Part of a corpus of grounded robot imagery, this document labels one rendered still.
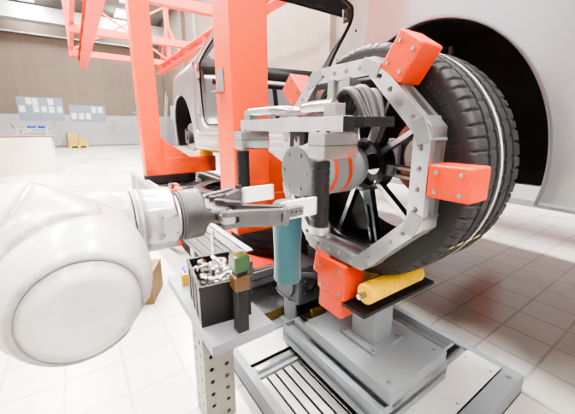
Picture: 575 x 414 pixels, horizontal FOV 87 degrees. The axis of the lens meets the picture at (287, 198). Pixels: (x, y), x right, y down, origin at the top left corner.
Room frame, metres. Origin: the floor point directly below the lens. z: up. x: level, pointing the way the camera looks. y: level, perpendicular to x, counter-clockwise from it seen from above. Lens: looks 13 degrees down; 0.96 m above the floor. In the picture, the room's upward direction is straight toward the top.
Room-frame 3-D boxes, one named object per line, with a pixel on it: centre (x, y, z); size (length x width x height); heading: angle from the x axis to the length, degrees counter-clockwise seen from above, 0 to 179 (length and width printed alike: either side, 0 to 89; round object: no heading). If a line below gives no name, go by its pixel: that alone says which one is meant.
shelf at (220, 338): (0.85, 0.23, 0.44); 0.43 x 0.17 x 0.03; 35
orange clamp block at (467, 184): (0.61, -0.35, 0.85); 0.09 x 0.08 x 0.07; 35
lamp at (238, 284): (0.69, 0.12, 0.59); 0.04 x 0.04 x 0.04; 35
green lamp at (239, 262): (0.69, 0.12, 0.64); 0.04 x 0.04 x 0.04; 35
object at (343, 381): (1.01, -0.27, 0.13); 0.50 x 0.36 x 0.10; 35
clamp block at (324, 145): (0.61, -0.09, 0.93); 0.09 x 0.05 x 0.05; 125
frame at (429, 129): (0.87, -0.16, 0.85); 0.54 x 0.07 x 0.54; 35
